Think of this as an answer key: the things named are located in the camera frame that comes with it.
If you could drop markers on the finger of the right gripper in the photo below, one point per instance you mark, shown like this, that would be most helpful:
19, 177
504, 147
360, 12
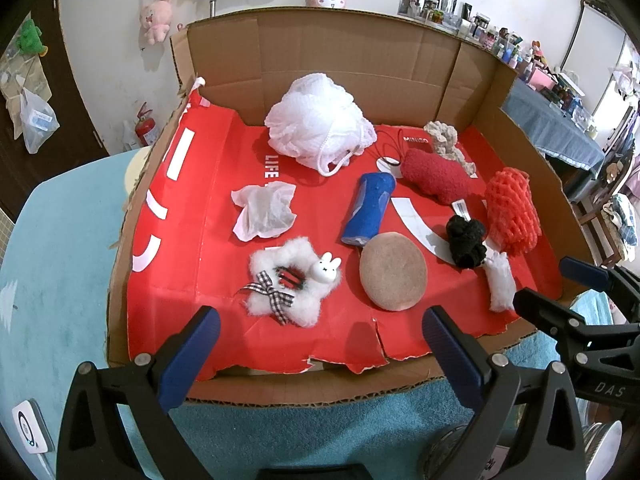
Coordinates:
545, 314
587, 274

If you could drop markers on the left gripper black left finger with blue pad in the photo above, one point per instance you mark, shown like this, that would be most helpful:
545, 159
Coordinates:
93, 443

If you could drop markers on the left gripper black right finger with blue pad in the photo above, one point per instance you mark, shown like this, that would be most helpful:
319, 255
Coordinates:
548, 443

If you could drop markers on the white fluffy strip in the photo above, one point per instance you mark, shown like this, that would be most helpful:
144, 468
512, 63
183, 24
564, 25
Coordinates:
502, 286

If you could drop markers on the red mesh net sponge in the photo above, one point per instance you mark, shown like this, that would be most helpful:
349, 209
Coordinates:
513, 222

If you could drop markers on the black scrunchie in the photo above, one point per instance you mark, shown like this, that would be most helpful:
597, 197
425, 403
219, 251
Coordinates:
466, 242

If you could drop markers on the round beige powder puff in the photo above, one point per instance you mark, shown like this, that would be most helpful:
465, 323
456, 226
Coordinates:
393, 272

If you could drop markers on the red fuzzy soft object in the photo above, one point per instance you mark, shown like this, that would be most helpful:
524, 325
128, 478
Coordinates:
442, 180

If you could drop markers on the beige crochet scrunchie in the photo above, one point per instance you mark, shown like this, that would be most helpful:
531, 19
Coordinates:
444, 142

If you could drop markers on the blue sponge roll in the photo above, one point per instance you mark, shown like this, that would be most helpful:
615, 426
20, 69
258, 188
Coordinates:
372, 198

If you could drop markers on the white fluffy bunny hair clip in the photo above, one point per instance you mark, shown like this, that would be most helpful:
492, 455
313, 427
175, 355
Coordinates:
289, 282

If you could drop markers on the white tissue cloth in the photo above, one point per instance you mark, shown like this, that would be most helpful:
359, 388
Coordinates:
265, 210

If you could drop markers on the white mesh bath pouf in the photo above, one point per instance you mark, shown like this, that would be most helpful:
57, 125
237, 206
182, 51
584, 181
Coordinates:
318, 123

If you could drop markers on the white round device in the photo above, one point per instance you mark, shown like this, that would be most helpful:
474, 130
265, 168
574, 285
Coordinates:
31, 428

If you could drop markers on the wooden chair with clothes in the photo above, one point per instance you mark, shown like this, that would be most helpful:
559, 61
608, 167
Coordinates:
610, 227

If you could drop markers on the glass jar metal lid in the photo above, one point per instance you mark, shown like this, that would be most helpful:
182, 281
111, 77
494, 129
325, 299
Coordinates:
601, 439

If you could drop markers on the table with grey cloth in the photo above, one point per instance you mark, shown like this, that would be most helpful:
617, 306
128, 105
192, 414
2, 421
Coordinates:
549, 130

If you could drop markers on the white wardrobe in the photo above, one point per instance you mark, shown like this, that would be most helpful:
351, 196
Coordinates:
595, 47

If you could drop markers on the cardboard box red lining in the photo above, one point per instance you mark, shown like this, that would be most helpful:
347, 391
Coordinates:
178, 253

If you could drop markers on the red fire extinguisher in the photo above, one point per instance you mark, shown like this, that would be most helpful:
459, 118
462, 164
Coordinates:
146, 128

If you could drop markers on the clear plastic bag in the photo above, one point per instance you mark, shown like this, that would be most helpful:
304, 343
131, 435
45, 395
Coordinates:
38, 120

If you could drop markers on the green plush toy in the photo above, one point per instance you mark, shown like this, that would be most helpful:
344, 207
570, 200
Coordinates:
29, 39

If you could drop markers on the pink bunny plush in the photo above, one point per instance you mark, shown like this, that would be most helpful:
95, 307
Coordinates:
155, 20

